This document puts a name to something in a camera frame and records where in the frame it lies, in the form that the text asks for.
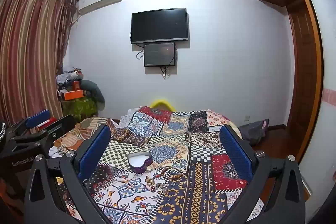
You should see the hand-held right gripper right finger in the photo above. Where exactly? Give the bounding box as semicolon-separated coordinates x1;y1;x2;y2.
219;124;307;224

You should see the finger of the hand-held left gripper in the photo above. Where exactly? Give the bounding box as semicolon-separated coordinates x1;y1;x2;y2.
8;109;51;136
13;114;77;151

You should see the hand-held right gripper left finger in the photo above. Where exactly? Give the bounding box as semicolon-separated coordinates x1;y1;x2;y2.
23;124;112;224

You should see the purple heart-shaped tin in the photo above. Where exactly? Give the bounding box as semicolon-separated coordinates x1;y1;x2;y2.
128;152;154;173

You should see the brown bead bracelet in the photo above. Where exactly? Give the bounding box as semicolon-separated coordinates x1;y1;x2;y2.
161;167;186;180

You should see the striped orange blanket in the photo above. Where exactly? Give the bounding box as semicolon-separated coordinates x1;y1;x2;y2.
50;116;118;159

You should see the green patterned cloth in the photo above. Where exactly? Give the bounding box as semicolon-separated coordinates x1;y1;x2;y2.
61;97;99;120

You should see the grey bag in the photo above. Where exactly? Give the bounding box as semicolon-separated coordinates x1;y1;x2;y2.
238;118;270;146

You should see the orange box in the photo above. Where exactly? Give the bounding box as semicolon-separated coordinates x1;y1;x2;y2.
64;90;85;101

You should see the grey-green plush cushion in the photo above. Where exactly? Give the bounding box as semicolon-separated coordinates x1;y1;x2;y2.
80;80;106;110

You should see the pile of household clutter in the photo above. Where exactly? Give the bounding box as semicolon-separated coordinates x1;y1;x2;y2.
56;65;85;94

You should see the patchwork patterned blanket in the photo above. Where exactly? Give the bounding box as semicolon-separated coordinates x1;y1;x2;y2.
56;106;265;224

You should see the striped red curtain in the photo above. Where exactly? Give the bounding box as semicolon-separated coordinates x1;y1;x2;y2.
0;0;77;127

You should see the yellow plastic chair back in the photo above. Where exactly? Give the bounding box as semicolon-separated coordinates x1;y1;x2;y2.
150;99;175;111

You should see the brown wooden door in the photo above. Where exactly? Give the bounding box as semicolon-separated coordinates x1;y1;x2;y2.
286;0;325;165

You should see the black monitor cable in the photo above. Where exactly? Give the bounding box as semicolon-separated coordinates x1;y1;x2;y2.
160;66;170;82

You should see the pink wall sticker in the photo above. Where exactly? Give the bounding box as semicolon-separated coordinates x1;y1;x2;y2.
322;88;336;104

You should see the small black wall monitor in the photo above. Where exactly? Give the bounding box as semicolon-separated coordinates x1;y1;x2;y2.
143;42;176;67

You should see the black wall television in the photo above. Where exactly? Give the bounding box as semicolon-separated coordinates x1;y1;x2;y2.
131;8;190;44

